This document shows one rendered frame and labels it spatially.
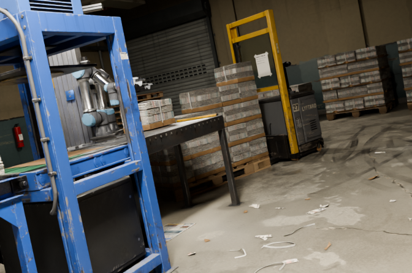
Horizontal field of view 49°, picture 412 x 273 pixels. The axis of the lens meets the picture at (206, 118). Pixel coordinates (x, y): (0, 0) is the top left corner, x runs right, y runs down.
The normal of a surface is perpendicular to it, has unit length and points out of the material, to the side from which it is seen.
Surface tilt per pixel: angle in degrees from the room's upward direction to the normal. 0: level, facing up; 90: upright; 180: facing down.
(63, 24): 90
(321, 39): 90
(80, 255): 90
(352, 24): 90
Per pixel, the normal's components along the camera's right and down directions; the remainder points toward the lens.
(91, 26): 0.85, -0.14
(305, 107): 0.64, -0.08
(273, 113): -0.75, 0.18
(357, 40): -0.50, 0.15
